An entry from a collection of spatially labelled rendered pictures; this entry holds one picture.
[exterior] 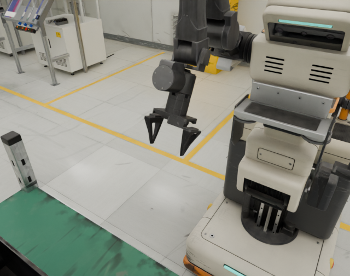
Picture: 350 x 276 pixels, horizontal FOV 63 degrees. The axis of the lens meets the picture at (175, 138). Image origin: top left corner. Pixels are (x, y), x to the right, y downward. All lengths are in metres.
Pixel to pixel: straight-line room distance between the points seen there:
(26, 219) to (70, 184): 1.54
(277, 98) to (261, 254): 0.79
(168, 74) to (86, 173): 1.74
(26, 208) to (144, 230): 1.19
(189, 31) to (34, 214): 0.53
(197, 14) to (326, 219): 1.08
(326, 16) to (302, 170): 0.48
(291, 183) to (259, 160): 0.13
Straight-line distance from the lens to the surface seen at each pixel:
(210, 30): 0.81
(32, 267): 0.48
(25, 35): 5.40
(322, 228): 1.51
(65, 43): 3.99
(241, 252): 1.43
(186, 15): 0.69
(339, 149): 1.25
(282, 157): 1.00
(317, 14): 0.76
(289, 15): 0.77
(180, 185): 2.10
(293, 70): 0.87
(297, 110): 0.89
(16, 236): 0.68
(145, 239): 1.80
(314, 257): 1.52
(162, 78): 0.65
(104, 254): 0.60
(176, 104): 0.71
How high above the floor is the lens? 1.43
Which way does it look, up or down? 34 degrees down
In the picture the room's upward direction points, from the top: straight up
